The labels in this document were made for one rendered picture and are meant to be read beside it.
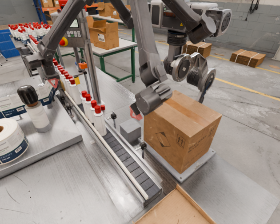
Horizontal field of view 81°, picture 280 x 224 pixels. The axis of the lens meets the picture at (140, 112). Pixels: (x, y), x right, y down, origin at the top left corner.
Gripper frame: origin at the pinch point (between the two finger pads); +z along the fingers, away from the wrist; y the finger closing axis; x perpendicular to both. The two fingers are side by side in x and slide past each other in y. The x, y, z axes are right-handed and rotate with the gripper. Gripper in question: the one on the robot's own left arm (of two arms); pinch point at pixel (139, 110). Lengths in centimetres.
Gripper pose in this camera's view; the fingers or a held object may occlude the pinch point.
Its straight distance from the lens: 71.8
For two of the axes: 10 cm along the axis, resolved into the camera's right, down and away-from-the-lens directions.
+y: -7.0, 4.5, -5.5
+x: 5.6, 8.3, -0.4
